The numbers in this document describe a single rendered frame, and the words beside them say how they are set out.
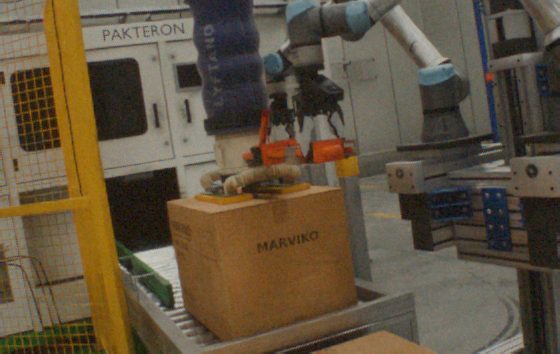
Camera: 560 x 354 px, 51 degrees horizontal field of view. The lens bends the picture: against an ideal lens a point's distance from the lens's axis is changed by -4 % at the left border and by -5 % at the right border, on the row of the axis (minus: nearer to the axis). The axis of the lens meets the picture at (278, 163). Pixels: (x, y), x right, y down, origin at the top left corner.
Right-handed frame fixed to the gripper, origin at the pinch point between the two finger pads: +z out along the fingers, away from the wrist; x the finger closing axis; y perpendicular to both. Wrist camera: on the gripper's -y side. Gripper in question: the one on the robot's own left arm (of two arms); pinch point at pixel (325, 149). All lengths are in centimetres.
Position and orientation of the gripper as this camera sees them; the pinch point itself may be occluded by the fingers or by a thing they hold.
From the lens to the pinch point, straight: 144.8
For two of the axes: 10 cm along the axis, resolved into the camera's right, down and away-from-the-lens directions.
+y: -3.7, 0.0, 9.3
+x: -9.2, 1.5, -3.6
